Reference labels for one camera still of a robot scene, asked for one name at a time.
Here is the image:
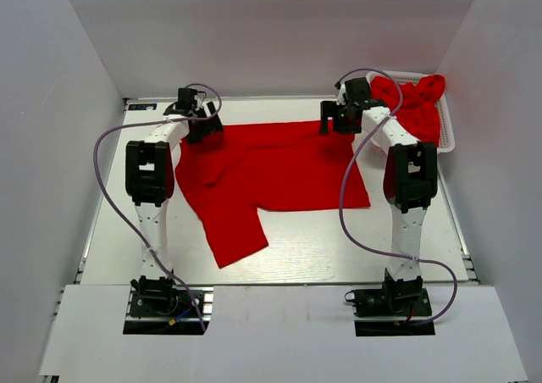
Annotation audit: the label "red t-shirt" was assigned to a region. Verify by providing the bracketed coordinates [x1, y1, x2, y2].
[175, 121, 371, 268]

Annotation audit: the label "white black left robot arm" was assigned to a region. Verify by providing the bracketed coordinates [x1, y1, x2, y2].
[124, 83, 222, 315]

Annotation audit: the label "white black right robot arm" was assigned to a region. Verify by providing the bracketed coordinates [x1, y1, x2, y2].
[319, 78, 438, 318]

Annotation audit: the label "red t-shirts in basket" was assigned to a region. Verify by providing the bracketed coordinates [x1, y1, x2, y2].
[370, 75, 446, 146]

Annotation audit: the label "blue label sticker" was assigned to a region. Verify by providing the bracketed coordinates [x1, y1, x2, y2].
[128, 103, 157, 111]

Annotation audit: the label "white plastic basket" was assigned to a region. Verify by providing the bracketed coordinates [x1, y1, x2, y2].
[366, 71, 455, 153]

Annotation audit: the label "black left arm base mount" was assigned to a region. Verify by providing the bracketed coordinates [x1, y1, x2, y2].
[123, 280, 213, 336]

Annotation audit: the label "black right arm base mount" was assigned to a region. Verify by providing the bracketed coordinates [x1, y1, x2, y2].
[344, 287, 435, 337]

